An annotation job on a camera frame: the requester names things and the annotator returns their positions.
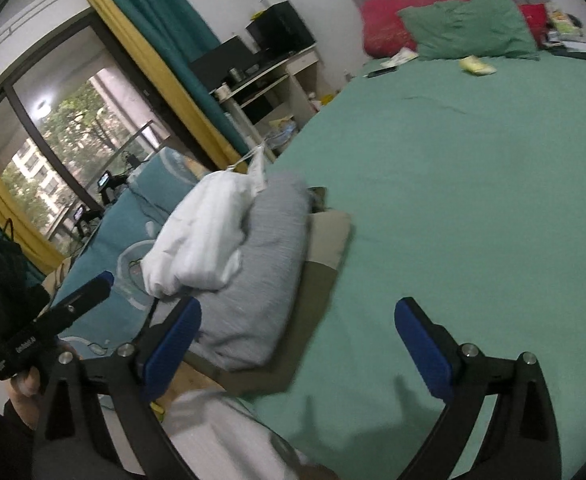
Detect large white garment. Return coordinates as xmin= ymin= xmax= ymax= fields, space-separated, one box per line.
xmin=141 ymin=144 xmax=267 ymax=298

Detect person left hand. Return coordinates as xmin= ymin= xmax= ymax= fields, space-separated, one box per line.
xmin=2 ymin=340 xmax=79 ymax=432

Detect blue patterned blanket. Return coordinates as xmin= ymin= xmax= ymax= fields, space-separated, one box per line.
xmin=53 ymin=148 xmax=209 ymax=359

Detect green bed sheet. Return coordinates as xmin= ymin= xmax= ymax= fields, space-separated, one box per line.
xmin=253 ymin=53 xmax=586 ymax=479

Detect yellow curtain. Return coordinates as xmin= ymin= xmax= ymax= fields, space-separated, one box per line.
xmin=87 ymin=0 xmax=247 ymax=174

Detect black remote control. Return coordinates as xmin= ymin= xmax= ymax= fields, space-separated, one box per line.
xmin=365 ymin=66 xmax=398 ymax=78

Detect white wooden desk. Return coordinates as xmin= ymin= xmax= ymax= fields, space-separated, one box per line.
xmin=214 ymin=46 xmax=332 ymax=162

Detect small yellow cloth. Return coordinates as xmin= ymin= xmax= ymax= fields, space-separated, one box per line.
xmin=459 ymin=55 xmax=497 ymax=77

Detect white papers near pillow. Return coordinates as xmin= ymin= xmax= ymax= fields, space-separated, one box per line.
xmin=381 ymin=47 xmax=419 ymax=68

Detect black computer monitor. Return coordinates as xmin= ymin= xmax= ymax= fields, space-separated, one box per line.
xmin=189 ymin=36 xmax=258 ymax=92

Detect red pillow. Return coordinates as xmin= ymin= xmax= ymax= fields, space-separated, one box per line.
xmin=361 ymin=0 xmax=546 ymax=60

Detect green pillow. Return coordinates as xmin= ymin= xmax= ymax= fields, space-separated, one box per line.
xmin=398 ymin=0 xmax=538 ymax=60

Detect bedside clutter books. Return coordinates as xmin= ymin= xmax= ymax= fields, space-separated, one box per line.
xmin=541 ymin=2 xmax=586 ymax=61

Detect black speaker box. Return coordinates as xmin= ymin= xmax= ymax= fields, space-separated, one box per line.
xmin=246 ymin=0 xmax=316 ymax=61

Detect teal curtain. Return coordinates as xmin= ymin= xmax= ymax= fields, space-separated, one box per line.
xmin=113 ymin=0 xmax=248 ymax=156

